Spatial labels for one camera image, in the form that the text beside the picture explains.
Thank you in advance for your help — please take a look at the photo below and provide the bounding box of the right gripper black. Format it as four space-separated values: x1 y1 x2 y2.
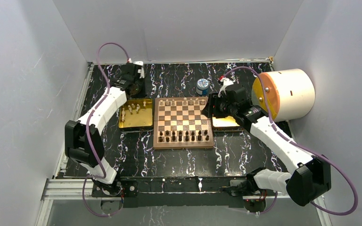
201 93 237 119

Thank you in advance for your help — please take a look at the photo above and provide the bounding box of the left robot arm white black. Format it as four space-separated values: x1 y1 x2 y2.
65 61 145 196

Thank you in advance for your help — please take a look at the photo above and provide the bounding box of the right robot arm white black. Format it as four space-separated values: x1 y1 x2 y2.
202 76 331 206

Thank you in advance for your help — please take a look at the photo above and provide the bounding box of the wooden chess board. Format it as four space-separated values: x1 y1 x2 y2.
153 97 214 150

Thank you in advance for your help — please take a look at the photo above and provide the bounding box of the right gold tin tray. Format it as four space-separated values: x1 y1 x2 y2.
211 116 244 132

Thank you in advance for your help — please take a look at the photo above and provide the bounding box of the gold tin tray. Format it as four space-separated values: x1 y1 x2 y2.
118 98 154 133
211 116 244 132

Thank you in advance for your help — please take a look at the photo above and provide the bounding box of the left gold tin tray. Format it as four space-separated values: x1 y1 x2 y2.
118 98 154 133

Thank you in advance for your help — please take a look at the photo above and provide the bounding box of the blue white small jar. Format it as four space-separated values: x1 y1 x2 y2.
196 78 209 96

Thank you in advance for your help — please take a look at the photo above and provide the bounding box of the white cylinder orange lid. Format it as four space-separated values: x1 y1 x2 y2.
251 69 315 122

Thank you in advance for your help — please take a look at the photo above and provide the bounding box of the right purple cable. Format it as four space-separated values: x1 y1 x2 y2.
220 66 359 217

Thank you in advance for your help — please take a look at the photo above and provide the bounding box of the purple cable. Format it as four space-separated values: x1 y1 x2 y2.
82 42 131 218
220 66 359 217

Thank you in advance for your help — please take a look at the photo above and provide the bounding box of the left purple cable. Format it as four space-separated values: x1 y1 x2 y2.
82 42 131 218

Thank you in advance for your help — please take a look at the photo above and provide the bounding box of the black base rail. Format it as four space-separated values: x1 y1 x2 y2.
90 176 279 216

